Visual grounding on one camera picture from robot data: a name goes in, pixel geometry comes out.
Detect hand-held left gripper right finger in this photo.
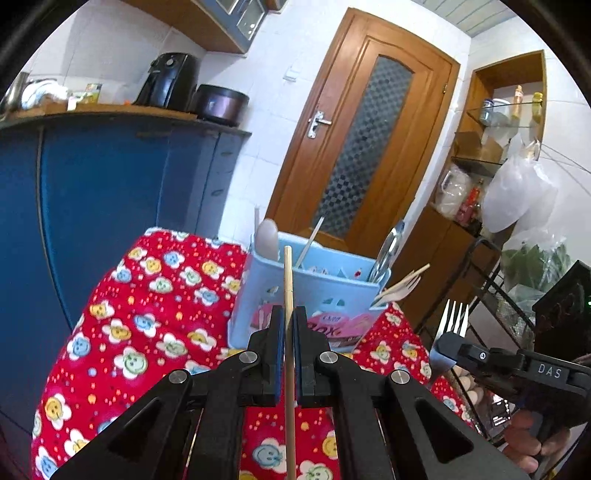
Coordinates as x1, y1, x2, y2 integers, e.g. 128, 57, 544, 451
293, 305, 532, 480

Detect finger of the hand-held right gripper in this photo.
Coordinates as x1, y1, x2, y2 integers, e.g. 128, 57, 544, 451
434, 332, 525, 394

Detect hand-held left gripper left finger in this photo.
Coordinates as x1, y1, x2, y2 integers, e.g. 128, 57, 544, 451
50, 305, 284, 480

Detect metal fork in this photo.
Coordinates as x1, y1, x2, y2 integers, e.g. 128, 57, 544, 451
427, 299, 470, 386

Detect light blue plastic utensil holder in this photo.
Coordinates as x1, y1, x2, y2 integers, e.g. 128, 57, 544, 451
228, 231, 393, 354

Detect person's right hand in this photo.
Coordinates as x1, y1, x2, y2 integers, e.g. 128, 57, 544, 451
501, 408, 573, 474

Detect beige eggs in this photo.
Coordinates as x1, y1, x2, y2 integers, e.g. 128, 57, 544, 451
455, 369, 485, 407

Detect black electronic device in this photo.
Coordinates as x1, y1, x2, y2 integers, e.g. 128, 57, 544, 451
532, 261, 591, 361

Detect black metal rack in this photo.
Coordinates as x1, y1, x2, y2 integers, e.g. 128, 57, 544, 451
429, 235, 591, 439

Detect bag of green vegetables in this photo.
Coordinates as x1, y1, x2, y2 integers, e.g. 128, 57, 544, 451
501, 239, 573, 298

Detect wooden shelf unit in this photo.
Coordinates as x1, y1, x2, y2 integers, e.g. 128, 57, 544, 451
406, 50, 548, 333

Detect metal spoon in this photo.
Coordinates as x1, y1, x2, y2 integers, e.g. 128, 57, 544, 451
368, 220, 406, 284

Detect red floral cloth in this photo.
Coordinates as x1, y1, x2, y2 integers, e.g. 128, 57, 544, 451
31, 227, 476, 480

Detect red bottles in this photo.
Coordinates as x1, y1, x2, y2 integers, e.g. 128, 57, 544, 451
457, 180, 485, 227

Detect wooden door with glass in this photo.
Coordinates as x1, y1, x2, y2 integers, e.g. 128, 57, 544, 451
267, 7, 461, 252

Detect white plastic bag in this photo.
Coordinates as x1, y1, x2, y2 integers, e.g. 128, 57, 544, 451
482, 152, 559, 234

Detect white bag with print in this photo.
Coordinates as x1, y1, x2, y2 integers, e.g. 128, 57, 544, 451
434, 166, 474, 217

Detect cardboard box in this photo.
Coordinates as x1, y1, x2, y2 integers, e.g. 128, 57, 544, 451
455, 131, 504, 164

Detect blue kitchen cabinet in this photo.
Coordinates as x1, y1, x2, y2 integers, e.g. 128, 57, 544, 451
0, 108, 252, 462

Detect small metal pot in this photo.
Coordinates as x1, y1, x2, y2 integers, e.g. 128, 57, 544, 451
480, 98, 504, 123

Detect dark cooking pot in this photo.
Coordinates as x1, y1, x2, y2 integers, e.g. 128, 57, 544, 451
191, 84, 250, 127

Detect black air fryer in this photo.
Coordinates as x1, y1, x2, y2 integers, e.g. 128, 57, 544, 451
134, 52, 200, 112

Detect metal door handle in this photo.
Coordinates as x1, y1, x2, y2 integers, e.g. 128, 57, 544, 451
308, 111, 332, 139

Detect wooden wall cabinet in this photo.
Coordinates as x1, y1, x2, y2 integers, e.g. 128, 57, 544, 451
124, 0, 282, 54

